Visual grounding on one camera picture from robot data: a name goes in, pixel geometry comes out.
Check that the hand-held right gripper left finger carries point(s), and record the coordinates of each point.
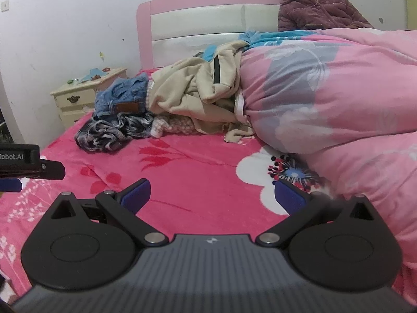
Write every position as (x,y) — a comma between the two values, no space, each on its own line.
(138,195)

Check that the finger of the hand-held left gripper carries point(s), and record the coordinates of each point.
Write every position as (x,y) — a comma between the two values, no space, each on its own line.
(52,170)
(9,185)

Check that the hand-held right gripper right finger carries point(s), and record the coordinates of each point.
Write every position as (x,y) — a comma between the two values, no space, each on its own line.
(288,199)

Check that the beige zip sweatshirt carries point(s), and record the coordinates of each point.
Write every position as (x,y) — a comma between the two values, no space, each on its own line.
(182,81)

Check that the pink floral bed sheet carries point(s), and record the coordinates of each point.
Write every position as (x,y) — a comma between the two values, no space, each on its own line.
(195,169)

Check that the dark plaid shirt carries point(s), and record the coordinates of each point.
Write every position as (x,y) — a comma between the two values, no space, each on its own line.
(107,130)

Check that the cream nightstand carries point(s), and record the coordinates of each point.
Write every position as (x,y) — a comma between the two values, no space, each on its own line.
(75,101)

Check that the blue denim jeans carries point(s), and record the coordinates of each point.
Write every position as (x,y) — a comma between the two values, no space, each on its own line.
(120,94)

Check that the blue cloth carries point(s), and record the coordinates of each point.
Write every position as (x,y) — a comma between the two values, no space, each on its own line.
(91,74)

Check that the pink floral quilt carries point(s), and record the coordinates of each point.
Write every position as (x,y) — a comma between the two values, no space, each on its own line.
(342,88)

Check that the pink white bed headboard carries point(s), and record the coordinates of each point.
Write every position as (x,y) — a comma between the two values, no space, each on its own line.
(195,19)

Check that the white wall socket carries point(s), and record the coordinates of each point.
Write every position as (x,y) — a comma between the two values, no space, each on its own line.
(5,5)

